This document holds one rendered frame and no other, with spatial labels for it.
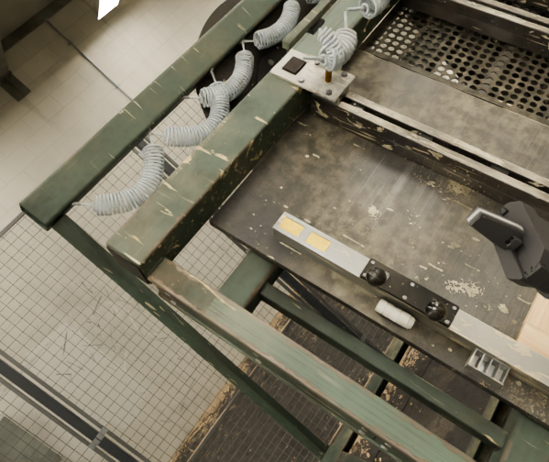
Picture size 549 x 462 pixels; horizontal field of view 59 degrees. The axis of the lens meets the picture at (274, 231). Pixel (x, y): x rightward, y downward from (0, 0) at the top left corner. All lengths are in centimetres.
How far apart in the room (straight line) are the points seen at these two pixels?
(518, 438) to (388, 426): 27
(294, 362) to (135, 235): 42
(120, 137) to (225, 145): 51
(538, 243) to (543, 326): 52
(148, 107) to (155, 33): 483
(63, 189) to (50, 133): 434
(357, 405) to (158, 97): 113
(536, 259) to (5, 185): 543
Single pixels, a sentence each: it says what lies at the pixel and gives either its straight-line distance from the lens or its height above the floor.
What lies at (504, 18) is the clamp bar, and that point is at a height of 158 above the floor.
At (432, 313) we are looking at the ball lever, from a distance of 90.
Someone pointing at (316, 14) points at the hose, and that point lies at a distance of 120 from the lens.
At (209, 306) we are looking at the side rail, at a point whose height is 170.
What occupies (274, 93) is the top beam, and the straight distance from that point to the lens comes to 125.
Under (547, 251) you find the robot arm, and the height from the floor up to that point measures 158.
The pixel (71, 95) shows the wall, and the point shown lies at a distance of 599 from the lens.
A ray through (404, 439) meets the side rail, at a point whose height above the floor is 134.
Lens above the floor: 191
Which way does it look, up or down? 12 degrees down
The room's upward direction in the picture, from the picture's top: 47 degrees counter-clockwise
